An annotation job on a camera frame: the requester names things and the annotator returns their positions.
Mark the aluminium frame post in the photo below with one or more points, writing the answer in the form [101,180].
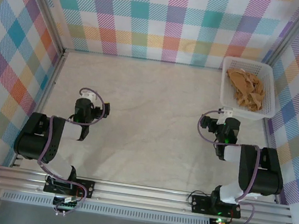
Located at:
[44,3]
[293,32]

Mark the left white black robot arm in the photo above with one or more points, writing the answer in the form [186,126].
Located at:
[34,145]

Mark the tan orange t-shirt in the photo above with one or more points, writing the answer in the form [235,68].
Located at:
[246,87]

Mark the white plastic mesh basket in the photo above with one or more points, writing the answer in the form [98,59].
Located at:
[272,88]

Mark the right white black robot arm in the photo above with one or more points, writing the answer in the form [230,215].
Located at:
[266,177]

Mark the long aluminium base rail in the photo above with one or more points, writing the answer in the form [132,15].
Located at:
[139,196]

